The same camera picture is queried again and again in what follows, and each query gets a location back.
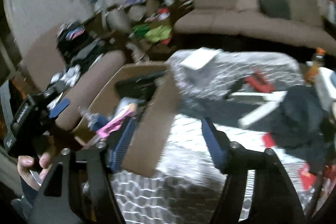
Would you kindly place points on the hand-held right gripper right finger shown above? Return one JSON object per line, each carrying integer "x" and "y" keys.
{"x": 212, "y": 146}

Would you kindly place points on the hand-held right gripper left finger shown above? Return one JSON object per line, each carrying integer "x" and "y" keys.
{"x": 123, "y": 146}

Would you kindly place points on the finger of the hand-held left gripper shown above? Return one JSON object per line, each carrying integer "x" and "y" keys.
{"x": 59, "y": 108}

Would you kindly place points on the pink tray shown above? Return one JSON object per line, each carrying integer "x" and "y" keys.
{"x": 115, "y": 123}

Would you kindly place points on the brown cardboard box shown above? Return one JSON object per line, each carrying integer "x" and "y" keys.
{"x": 155, "y": 134}

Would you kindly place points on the blue item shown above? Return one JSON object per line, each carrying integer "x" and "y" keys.
{"x": 95, "y": 120}

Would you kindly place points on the red stapler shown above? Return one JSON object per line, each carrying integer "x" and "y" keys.
{"x": 260, "y": 82}

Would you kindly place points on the person's left hand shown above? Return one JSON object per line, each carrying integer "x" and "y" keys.
{"x": 26, "y": 162}

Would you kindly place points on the brown armchair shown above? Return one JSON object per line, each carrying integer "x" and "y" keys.
{"x": 92, "y": 87}

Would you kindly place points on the red card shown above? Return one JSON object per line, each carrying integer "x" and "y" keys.
{"x": 268, "y": 140}

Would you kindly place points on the pile of clothes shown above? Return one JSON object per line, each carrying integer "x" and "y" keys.
{"x": 76, "y": 53}

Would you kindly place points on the long white bar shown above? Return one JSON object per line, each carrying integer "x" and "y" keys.
{"x": 260, "y": 113}

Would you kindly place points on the small white carton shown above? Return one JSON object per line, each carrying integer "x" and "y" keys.
{"x": 199, "y": 58}

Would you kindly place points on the black cloth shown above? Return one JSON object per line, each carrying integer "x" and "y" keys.
{"x": 299, "y": 119}

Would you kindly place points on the red packet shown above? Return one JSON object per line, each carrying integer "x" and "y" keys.
{"x": 307, "y": 176}

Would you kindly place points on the green clothes pile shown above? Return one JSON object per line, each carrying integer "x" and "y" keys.
{"x": 155, "y": 33}

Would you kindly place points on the brown sofa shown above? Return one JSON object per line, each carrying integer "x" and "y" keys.
{"x": 210, "y": 22}

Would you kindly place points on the orange soda bottle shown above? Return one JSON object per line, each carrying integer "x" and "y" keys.
{"x": 315, "y": 66}

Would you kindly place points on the dark grey pillow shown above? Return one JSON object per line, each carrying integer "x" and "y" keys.
{"x": 274, "y": 8}

